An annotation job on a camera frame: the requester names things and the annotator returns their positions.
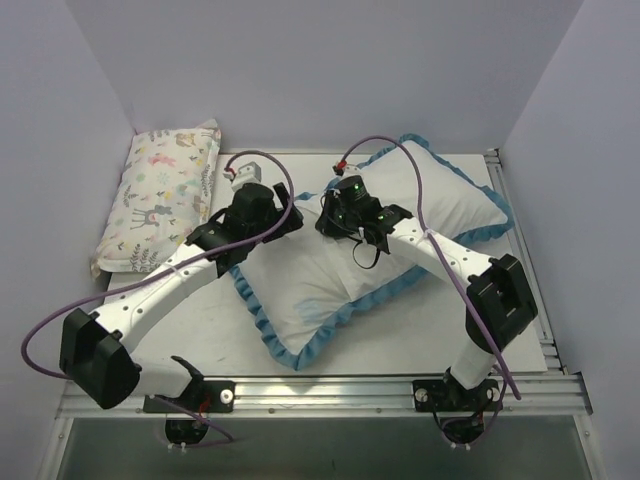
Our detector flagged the blue white plush pillowcase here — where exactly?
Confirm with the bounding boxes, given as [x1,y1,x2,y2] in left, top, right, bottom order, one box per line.
[230,134,514,371]

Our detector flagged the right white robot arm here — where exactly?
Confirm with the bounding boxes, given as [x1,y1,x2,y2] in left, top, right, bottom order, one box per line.
[316,175,538,409]

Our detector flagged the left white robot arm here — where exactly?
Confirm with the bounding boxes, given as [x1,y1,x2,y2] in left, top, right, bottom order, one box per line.
[60,183,303,411]

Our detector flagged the animal print white pillow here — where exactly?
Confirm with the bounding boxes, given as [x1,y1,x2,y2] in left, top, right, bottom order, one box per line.
[91,119,221,278]

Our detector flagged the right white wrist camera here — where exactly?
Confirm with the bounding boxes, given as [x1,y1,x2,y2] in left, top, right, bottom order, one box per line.
[332,160,361,179]

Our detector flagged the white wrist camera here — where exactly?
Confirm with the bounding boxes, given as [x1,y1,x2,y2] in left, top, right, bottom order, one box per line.
[223,162,262,192]
[332,160,361,179]

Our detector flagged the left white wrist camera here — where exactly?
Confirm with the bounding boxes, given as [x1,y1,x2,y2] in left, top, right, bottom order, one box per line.
[223,162,262,192]

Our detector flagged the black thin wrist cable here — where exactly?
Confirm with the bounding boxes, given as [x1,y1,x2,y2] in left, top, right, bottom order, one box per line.
[349,227,381,270]

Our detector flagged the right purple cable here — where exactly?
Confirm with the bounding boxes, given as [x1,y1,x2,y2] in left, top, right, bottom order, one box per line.
[337,134,522,401]

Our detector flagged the purple cable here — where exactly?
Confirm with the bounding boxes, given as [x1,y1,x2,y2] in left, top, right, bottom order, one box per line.
[337,134,522,401]
[20,150,296,444]

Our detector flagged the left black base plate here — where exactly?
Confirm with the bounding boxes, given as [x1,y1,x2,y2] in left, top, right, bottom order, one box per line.
[143,380,236,414]

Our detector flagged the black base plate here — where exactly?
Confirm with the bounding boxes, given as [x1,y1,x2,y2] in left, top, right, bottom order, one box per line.
[143,380,236,414]
[412,378,500,414]

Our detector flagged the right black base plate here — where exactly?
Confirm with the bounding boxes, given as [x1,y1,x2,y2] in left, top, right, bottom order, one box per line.
[412,378,500,414]

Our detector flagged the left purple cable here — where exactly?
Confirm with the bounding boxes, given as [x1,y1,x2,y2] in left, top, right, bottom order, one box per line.
[20,150,296,444]

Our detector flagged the right aluminium side rail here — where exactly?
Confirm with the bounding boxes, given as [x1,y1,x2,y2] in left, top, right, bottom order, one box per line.
[484,149,569,375]

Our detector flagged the aluminium mounting rail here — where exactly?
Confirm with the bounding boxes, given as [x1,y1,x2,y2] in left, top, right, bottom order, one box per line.
[57,372,592,419]

